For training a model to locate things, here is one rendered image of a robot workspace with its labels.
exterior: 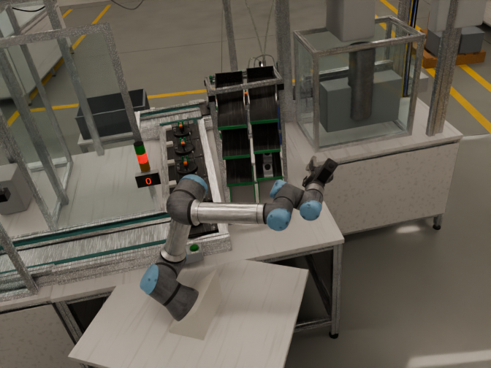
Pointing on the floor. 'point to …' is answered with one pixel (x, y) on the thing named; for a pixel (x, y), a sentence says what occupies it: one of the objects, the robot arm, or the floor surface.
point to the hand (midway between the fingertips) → (323, 162)
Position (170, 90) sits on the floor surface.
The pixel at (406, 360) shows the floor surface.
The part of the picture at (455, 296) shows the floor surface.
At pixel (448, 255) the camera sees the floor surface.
